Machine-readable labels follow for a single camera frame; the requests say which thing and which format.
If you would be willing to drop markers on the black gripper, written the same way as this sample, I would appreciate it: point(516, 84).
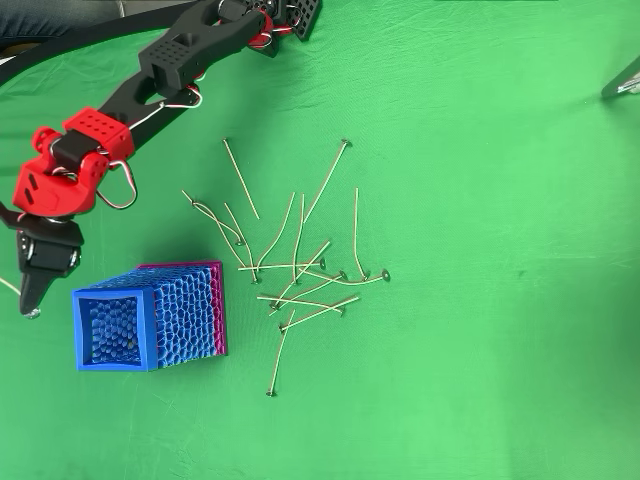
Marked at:
point(48, 256)

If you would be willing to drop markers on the candle wick with metal tab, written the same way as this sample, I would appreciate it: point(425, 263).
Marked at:
point(226, 142)
point(195, 204)
point(341, 311)
point(366, 276)
point(273, 304)
point(256, 273)
point(282, 328)
point(385, 274)
point(342, 275)
point(321, 262)
point(271, 394)
point(33, 314)
point(345, 143)
point(255, 281)
point(295, 281)
point(239, 244)

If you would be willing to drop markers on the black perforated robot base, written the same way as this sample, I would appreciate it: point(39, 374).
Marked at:
point(306, 25)

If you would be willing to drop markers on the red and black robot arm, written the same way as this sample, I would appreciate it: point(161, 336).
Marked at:
point(170, 55)

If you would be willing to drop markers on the blue magenta lattice basket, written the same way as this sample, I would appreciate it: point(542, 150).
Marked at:
point(185, 310)

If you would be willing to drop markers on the black table edge trim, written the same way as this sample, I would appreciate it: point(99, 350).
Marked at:
point(75, 42)

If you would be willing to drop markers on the person leg in blue jeans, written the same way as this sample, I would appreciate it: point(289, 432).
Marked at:
point(35, 17)

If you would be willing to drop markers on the green table cloth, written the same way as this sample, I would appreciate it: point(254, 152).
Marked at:
point(475, 325)

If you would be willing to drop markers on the chrome metal stand pole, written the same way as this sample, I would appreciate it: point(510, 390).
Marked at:
point(617, 82)

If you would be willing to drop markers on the clear plastic stand clamp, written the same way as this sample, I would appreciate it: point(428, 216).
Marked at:
point(632, 89)

